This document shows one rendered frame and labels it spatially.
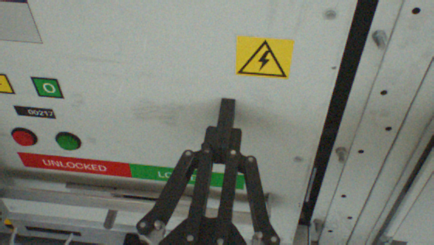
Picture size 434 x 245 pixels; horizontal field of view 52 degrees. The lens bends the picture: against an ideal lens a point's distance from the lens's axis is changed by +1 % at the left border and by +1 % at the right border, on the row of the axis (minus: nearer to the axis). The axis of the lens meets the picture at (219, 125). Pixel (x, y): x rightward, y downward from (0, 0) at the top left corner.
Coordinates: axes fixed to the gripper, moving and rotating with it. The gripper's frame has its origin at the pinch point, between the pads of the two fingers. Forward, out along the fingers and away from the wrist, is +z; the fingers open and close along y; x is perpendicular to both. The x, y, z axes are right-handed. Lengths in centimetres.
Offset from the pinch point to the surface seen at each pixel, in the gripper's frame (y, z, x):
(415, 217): 27.9, 5.9, -22.6
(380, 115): 18.4, 8.0, -3.9
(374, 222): 23.9, 7.9, -28.5
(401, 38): 17.3, 8.1, 7.6
